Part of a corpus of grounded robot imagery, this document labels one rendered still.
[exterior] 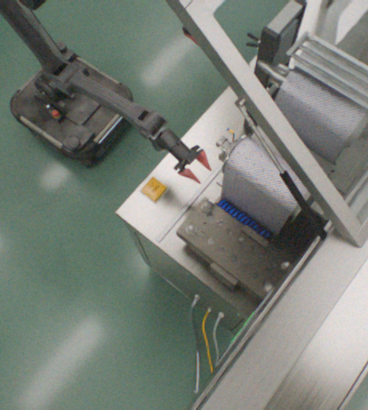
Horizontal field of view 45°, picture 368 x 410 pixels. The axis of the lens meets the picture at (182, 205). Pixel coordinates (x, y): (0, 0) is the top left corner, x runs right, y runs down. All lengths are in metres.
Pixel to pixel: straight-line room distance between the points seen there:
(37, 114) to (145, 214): 1.29
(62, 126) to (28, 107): 0.25
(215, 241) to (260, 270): 0.17
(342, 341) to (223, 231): 0.60
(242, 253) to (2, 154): 1.93
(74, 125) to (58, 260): 0.78
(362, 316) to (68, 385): 1.79
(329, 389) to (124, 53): 2.61
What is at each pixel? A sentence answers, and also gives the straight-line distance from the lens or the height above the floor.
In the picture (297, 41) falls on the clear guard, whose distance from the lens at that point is 0.78.
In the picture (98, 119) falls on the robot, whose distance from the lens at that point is 2.66.
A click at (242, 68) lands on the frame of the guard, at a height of 1.91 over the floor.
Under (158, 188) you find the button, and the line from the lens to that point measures 1.67.
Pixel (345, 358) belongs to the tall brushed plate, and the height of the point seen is 1.44.
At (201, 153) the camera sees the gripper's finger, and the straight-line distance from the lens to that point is 1.47.
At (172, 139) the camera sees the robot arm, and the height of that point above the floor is 1.19.
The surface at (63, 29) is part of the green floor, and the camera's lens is 3.43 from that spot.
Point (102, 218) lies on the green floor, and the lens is 2.65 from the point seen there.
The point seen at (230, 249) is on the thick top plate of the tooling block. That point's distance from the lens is 1.48.
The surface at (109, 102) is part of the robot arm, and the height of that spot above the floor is 1.21.
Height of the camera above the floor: 2.47
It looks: 70 degrees down
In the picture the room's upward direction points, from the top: 5 degrees counter-clockwise
